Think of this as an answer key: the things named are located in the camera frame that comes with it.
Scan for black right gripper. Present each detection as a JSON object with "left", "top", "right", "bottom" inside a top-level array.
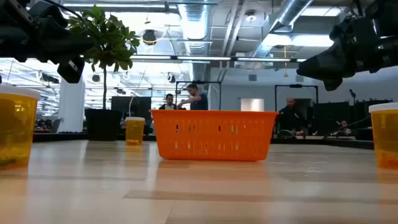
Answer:
[{"left": 296, "top": 15, "right": 398, "bottom": 92}]

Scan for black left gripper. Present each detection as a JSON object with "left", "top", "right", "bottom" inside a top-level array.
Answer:
[{"left": 27, "top": 2, "right": 96, "bottom": 84}]

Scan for orange plastic basket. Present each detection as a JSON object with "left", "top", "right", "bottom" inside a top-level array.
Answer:
[{"left": 150, "top": 109, "right": 279, "bottom": 162}]

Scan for green leafy indoor tree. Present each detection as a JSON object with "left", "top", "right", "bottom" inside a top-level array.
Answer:
[{"left": 67, "top": 4, "right": 141, "bottom": 110}]

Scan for brass hanging pendant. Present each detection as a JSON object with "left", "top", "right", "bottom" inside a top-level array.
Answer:
[{"left": 282, "top": 45, "right": 289, "bottom": 78}]

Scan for black partition screen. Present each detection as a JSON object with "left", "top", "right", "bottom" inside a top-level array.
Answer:
[{"left": 313, "top": 99, "right": 394, "bottom": 138}]

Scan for white pillar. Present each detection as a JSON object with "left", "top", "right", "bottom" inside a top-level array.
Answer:
[{"left": 58, "top": 76, "right": 86, "bottom": 134}]

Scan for person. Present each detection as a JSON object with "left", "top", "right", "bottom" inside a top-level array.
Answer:
[
  {"left": 276, "top": 96, "right": 308, "bottom": 135},
  {"left": 177, "top": 83, "right": 210, "bottom": 111},
  {"left": 159, "top": 93, "right": 178, "bottom": 111},
  {"left": 336, "top": 119, "right": 353, "bottom": 136}
]

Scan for black ceiling dome fixture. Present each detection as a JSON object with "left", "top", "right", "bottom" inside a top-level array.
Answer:
[{"left": 142, "top": 29, "right": 157, "bottom": 46}]

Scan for black monitor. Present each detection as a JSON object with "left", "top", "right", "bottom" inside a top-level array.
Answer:
[{"left": 111, "top": 96, "right": 153, "bottom": 126}]

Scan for white board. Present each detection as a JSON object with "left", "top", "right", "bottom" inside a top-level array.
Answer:
[{"left": 239, "top": 98, "right": 265, "bottom": 112}]

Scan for long ceiling light strip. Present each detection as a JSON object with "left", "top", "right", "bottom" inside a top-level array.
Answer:
[{"left": 129, "top": 55, "right": 308, "bottom": 63}]

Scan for silver ventilation duct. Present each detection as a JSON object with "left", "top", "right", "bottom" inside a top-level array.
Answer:
[
  {"left": 248, "top": 0, "right": 314, "bottom": 58},
  {"left": 178, "top": 0, "right": 213, "bottom": 82}
]

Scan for black table frame rail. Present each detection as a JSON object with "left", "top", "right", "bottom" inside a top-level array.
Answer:
[{"left": 32, "top": 132, "right": 375, "bottom": 151}]

